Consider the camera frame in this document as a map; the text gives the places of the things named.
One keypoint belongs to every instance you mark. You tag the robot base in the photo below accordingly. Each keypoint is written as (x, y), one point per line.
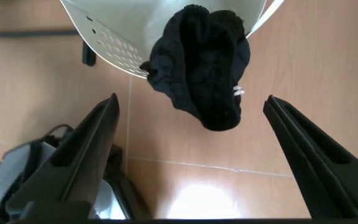
(8, 168)

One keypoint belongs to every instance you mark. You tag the black garment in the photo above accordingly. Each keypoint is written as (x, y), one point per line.
(210, 77)

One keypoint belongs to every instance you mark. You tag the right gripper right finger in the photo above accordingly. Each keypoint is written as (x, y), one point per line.
(331, 186)

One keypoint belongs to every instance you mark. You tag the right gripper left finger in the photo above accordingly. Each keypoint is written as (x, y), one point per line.
(48, 186)

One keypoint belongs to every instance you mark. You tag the white laundry basket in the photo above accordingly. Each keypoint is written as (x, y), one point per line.
(129, 25)

